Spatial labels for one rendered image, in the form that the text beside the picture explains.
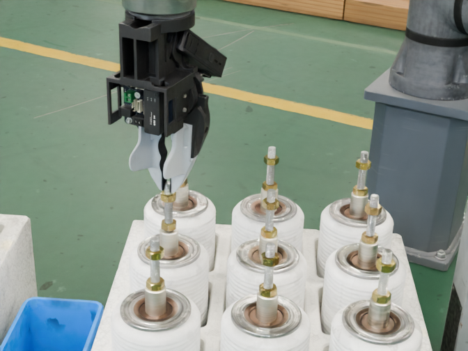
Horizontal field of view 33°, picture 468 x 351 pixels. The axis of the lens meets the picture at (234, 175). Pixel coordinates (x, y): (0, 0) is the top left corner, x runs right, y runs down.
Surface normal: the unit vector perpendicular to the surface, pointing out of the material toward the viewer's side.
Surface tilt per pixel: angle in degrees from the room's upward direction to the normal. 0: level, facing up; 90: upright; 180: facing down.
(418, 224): 90
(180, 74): 0
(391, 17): 90
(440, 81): 72
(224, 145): 0
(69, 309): 88
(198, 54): 91
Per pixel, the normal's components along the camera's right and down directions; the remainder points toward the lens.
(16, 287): 1.00, 0.06
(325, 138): 0.04, -0.89
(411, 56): -0.75, -0.04
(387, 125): -0.47, 0.38
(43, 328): -0.07, 0.41
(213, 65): 0.89, 0.24
